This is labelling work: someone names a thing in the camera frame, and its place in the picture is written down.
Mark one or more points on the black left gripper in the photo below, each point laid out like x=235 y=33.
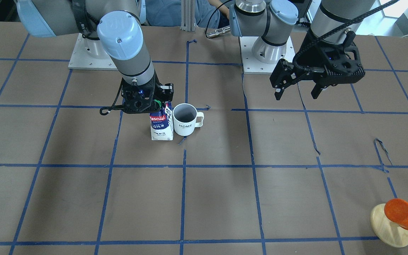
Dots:
x=313 y=57

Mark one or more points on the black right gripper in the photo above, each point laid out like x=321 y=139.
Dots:
x=167 y=89

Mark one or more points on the white ribbed mug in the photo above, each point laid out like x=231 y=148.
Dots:
x=186 y=118

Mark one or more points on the blue white milk carton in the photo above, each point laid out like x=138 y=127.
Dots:
x=162 y=128

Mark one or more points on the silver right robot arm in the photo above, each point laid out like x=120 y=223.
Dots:
x=116 y=24

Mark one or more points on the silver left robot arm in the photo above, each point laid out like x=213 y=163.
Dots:
x=273 y=21

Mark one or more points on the orange cup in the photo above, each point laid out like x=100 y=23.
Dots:
x=396 y=210

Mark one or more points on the person in blue shirt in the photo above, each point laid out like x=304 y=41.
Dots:
x=167 y=13

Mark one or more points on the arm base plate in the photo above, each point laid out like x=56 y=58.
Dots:
x=261 y=58
x=90 y=55

